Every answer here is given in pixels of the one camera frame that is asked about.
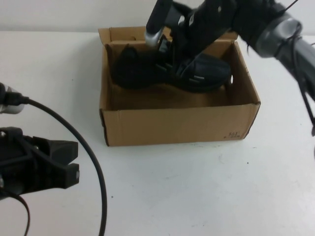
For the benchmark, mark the brown cardboard shoe box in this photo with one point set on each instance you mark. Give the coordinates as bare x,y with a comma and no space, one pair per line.
172,127

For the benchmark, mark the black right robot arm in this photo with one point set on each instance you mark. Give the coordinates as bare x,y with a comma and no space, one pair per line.
270,27

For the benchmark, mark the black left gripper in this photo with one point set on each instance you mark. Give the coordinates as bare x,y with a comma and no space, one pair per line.
22,162

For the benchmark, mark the left wrist camera silver ends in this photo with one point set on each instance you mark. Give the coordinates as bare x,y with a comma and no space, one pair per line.
9,103

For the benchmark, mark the black knit sneaker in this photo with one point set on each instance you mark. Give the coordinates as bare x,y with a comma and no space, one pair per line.
137,71

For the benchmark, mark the wrist camera silver ends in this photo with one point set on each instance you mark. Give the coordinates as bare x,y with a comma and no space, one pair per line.
155,22
9,103

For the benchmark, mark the right wrist camera silver ends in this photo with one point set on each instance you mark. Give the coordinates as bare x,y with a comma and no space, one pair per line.
155,22

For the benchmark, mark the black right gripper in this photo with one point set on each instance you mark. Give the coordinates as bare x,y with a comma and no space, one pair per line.
209,17

